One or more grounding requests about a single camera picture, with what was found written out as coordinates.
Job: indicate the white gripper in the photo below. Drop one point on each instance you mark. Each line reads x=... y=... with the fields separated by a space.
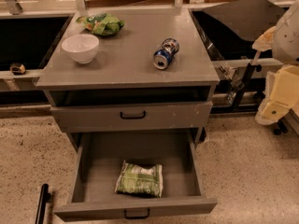
x=287 y=37

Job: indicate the green jalapeno chip bag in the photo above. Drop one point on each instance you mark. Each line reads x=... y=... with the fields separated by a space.
x=138 y=180

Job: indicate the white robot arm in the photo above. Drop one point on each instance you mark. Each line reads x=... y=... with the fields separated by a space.
x=285 y=47

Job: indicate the closed grey upper drawer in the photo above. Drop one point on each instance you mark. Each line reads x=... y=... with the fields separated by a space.
x=110 y=118

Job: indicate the grey drawer cabinet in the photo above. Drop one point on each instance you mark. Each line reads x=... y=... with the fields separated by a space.
x=123 y=73

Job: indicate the green snack bag on counter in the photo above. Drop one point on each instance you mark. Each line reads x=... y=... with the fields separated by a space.
x=103 y=24

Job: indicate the open grey lower drawer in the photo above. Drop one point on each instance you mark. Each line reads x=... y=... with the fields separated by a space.
x=99 y=162

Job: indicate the black tray stand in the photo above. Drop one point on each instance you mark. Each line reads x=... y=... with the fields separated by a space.
x=228 y=32

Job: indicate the blue soda can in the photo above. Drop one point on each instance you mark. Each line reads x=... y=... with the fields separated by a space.
x=164 y=55

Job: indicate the white ceramic bowl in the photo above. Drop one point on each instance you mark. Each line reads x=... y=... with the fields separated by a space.
x=81 y=48

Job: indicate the tape measure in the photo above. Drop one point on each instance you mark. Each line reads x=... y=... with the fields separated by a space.
x=17 y=69

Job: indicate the black bar handle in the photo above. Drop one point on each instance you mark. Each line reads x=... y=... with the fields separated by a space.
x=44 y=197

